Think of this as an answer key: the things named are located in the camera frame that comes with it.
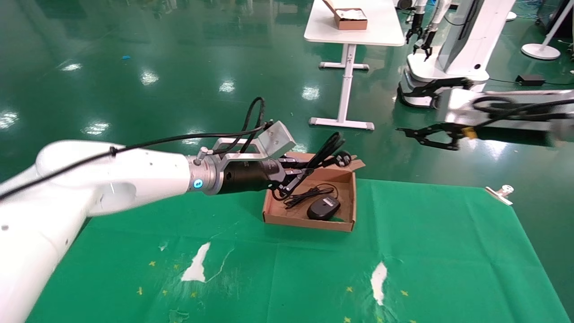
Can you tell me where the black power adapter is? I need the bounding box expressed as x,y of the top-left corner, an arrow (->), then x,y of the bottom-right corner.
515,74 -> 546,88

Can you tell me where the white table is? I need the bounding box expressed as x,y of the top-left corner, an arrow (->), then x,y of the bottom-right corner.
304,0 -> 406,131

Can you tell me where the white wheeled robot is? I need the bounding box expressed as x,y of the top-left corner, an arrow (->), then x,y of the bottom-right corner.
397,0 -> 517,108

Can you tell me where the open brown cardboard box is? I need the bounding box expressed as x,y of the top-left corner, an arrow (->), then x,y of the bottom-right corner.
262,152 -> 366,232

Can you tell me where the white round stand base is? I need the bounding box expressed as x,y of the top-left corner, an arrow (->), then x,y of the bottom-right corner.
520,0 -> 574,61

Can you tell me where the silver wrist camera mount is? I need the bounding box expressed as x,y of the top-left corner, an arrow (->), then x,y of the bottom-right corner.
211,120 -> 297,163
446,89 -> 574,131

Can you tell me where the black power cable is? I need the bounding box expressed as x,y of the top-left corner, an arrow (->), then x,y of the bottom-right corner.
271,131 -> 353,201

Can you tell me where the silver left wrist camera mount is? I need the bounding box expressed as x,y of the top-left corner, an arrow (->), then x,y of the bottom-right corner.
211,120 -> 297,163

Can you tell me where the green table cloth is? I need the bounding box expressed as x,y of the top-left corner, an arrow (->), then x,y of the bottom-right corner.
25,177 -> 572,323

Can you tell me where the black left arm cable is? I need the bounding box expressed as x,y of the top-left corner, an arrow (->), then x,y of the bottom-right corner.
0,96 -> 274,200

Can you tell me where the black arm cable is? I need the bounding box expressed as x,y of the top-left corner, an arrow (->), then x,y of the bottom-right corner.
0,96 -> 274,200
472,95 -> 574,124

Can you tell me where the black wired computer mouse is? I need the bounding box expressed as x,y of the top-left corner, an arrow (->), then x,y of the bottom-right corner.
283,183 -> 341,221

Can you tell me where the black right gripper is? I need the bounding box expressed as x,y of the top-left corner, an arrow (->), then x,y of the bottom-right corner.
396,77 -> 553,151

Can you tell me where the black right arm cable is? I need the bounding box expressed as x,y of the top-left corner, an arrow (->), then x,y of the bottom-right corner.
472,95 -> 574,124

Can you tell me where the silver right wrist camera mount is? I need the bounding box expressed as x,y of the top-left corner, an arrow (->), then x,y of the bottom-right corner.
446,89 -> 574,131

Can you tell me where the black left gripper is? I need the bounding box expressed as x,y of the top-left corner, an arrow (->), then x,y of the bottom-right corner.
222,157 -> 315,201

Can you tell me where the silver metal binder clip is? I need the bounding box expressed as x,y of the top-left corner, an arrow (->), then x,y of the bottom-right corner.
485,184 -> 515,206

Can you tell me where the small brown cardboard box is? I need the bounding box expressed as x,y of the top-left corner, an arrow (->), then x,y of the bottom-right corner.
322,0 -> 368,31

